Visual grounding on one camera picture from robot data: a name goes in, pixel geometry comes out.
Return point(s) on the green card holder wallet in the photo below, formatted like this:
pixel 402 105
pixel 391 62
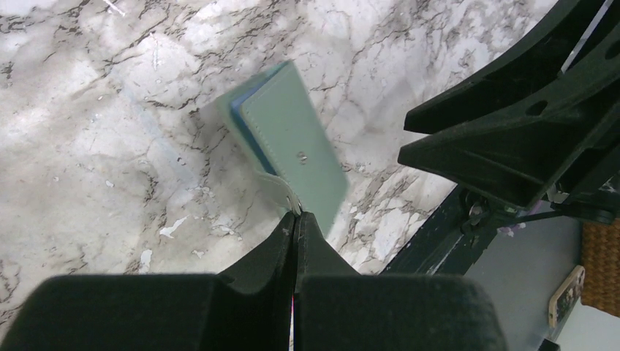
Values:
pixel 273 120

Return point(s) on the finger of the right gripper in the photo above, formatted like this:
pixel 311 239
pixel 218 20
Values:
pixel 570 55
pixel 513 155

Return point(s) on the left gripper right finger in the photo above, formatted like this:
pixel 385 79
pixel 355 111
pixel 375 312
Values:
pixel 337 308

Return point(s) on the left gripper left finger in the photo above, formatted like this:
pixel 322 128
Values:
pixel 245 307

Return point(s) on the woven brown basket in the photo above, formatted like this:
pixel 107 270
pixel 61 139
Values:
pixel 600 258

